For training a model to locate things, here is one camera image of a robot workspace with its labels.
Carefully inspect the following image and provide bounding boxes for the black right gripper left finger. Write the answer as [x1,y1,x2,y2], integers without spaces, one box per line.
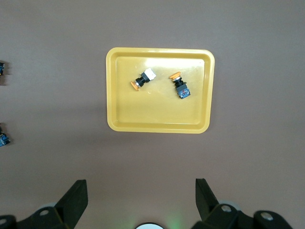
[0,179,89,229]

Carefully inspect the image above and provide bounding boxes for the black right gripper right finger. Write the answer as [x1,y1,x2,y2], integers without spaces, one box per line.
[192,178,294,229]

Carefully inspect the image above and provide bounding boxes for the yellow push button switch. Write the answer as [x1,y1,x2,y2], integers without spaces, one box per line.
[131,67,157,92]
[169,71,191,100]

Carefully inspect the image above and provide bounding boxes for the yellow plastic tray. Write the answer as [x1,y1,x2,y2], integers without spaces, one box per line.
[105,47,216,134]

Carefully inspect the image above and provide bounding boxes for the brown table cover mat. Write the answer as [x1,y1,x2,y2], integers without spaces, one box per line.
[0,0,305,229]

